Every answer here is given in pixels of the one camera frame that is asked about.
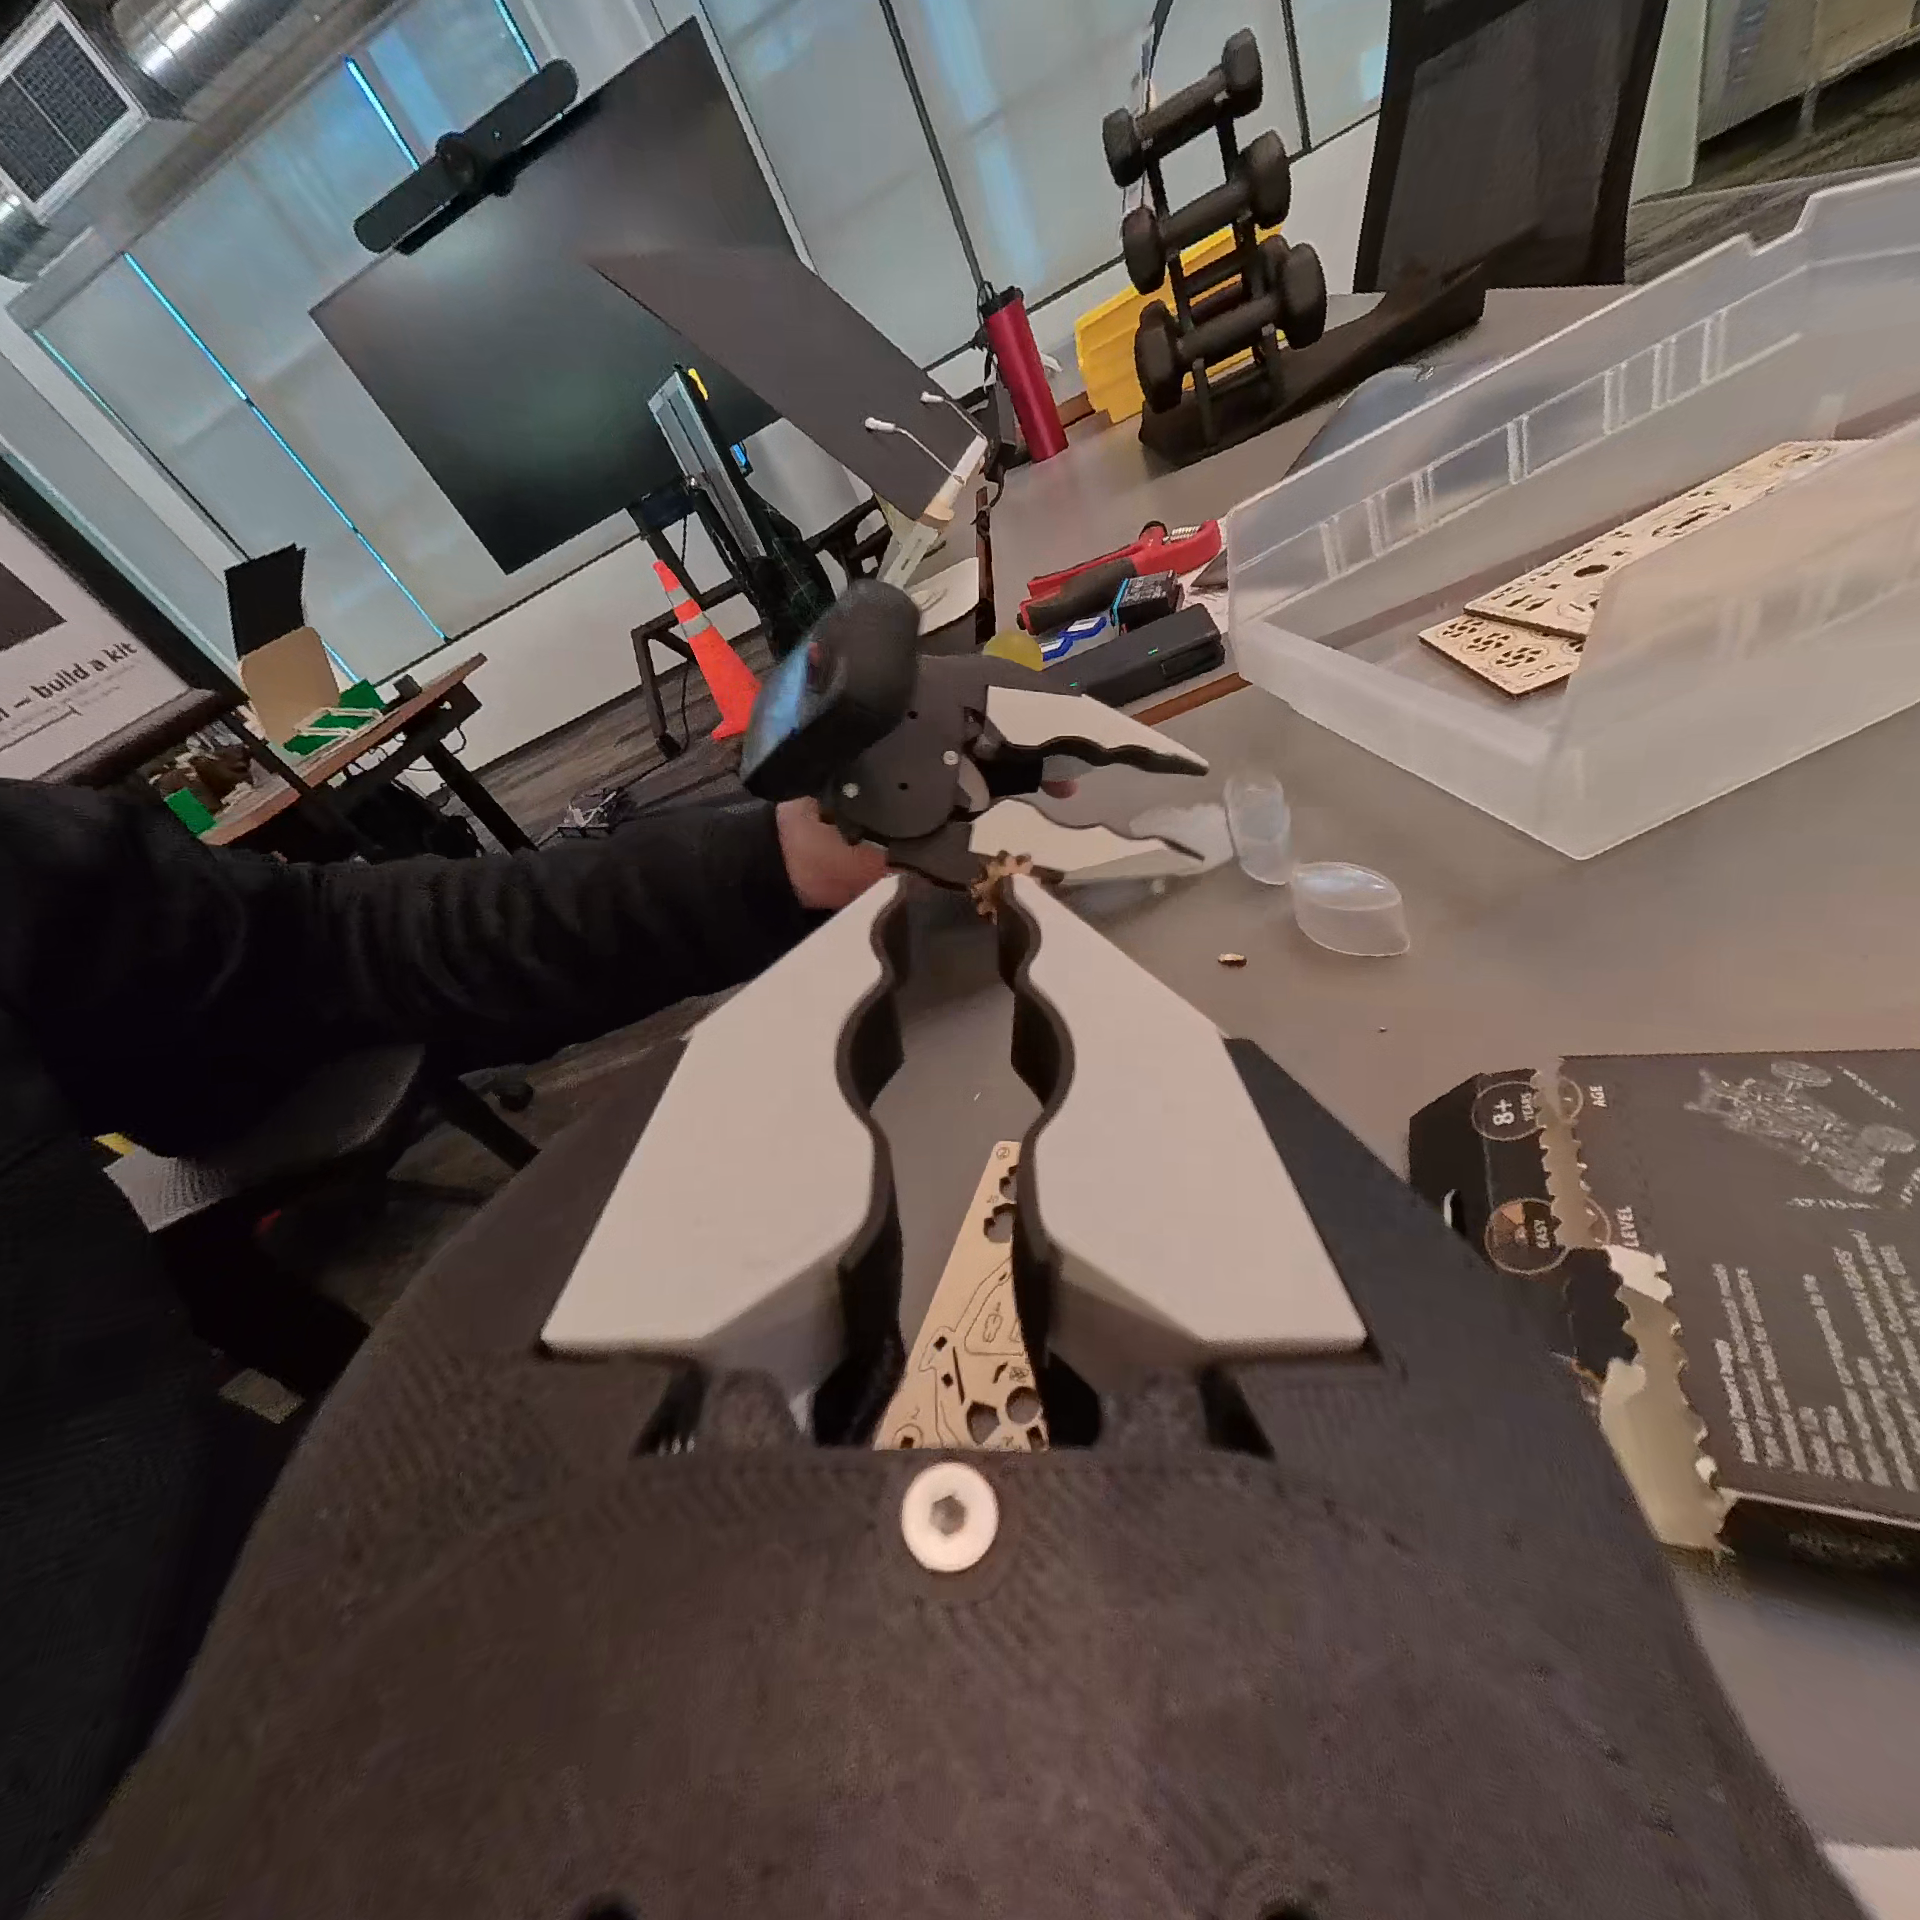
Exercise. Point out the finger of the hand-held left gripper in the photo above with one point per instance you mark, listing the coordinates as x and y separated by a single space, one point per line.
1088 734
1073 843

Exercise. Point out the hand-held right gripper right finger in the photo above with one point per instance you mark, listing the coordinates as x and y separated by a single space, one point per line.
1184 1201

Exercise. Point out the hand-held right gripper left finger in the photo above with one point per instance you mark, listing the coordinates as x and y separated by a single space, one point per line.
720 1201

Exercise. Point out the small wooden gear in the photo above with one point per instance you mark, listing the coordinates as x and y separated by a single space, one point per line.
996 885

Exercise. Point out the clear plastic capsule half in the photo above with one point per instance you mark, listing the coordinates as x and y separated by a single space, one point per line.
1259 826
1348 908

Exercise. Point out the person's left forearm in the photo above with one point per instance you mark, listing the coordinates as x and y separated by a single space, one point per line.
376 945

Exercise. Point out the wooden parts sheet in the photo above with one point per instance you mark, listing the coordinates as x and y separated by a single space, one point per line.
968 1336
1500 656
1664 539

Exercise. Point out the black model kit box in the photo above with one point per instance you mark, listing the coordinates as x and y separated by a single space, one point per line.
1770 1276

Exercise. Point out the person's left hand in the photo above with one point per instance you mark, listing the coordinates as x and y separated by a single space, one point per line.
820 862

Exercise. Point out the blue and white item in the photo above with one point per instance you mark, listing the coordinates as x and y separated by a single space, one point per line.
1073 645

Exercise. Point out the yellow ball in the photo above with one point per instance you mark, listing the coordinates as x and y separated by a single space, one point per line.
1017 649

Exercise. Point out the black power bank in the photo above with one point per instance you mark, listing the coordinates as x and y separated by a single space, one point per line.
1161 651

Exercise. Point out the small black device box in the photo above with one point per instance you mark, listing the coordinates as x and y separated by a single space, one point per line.
1154 597

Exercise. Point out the orange traffic cone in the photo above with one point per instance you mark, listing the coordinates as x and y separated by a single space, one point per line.
720 661

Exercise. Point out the black dumbbell rack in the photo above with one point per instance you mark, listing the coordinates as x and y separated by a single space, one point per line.
1200 412

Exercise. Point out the red tube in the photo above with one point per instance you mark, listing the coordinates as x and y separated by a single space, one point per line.
1023 376

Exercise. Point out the yellow plastic bin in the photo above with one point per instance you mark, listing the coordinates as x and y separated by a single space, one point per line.
1108 353

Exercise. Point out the black flat panel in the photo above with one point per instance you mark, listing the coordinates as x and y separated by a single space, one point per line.
810 358

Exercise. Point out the dark desk chair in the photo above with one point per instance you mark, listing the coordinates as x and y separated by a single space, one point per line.
300 1141

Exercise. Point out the black dumbbell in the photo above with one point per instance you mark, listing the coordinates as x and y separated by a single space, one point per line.
1208 210
1184 106
1231 322

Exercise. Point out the wooden side table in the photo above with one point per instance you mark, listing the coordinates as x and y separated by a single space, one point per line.
404 720

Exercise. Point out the large black screen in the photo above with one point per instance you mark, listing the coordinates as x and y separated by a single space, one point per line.
524 330

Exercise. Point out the clear plastic storage bin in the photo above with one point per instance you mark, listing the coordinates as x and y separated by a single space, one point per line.
1693 720

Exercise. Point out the open cardboard box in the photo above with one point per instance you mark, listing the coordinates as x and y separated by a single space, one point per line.
289 682

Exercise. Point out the person's black clothing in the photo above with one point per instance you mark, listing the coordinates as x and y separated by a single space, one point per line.
106 1500

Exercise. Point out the ceiling air vent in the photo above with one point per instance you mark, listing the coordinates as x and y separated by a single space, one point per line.
59 99

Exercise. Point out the black video bar camera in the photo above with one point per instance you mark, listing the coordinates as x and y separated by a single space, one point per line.
464 158

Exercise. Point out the framed wall poster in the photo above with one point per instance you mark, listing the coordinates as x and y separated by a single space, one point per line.
76 661

